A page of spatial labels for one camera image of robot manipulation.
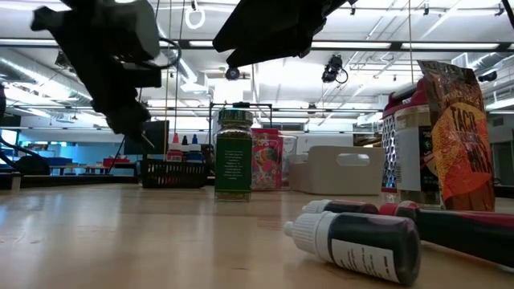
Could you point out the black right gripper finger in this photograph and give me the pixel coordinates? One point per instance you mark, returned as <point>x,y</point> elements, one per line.
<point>249,28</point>
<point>273,50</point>

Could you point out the black overhead camera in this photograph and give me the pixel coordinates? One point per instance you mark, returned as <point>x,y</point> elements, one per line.
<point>232,74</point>

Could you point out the black monitor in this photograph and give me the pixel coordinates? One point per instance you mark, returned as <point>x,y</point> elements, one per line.
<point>158,136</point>

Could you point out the black gantry bar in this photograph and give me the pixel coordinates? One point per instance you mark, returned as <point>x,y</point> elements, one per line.
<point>441,44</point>

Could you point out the white plastic bin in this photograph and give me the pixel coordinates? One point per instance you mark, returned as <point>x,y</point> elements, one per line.
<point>321,172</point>

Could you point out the clear plastic bin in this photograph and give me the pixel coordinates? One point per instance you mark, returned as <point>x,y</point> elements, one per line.
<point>290,160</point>

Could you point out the black mesh basket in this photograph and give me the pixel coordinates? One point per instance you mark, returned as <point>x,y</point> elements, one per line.
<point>172,174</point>

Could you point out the small red dropper bottle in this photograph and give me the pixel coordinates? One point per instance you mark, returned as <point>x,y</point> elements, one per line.
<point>349,207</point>

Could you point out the green lid spice jar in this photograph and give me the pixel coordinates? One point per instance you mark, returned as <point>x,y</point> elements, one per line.
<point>233,168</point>

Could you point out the tan lid seasoning jar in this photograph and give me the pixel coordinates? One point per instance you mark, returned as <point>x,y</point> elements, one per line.
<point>413,160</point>

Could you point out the small purple dropper bottle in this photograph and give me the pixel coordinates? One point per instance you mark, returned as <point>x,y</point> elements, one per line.
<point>361,245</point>

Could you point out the dark red gel tube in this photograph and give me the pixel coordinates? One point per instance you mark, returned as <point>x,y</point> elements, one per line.
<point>462,234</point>

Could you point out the taco mix packet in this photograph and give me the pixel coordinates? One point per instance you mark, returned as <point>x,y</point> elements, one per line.
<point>462,140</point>

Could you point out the red cereal box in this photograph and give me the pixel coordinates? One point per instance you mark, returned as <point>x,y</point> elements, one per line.
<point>267,160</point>

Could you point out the thin black stand frame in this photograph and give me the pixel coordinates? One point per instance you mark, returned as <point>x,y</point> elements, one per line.
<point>241,104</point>

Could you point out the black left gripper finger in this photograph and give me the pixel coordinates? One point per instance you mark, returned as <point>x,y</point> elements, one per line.
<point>124,118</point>

